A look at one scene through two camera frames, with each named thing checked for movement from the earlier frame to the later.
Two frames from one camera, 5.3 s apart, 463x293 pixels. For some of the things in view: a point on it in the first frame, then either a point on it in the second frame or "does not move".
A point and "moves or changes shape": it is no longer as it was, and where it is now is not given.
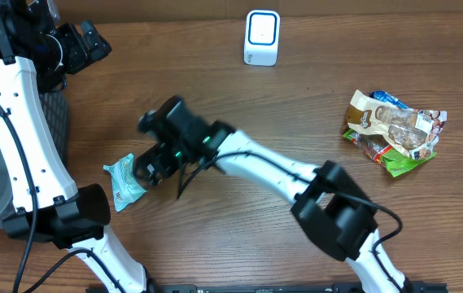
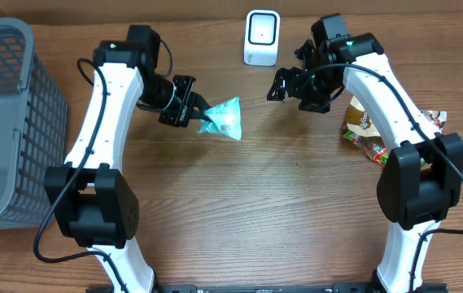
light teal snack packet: [124, 185] moves or changes shape
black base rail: [279, 288] does not move
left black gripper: [82, 54] -> [183, 116]
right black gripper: [157, 152] -> [294, 74]
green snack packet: [384, 153] does not move
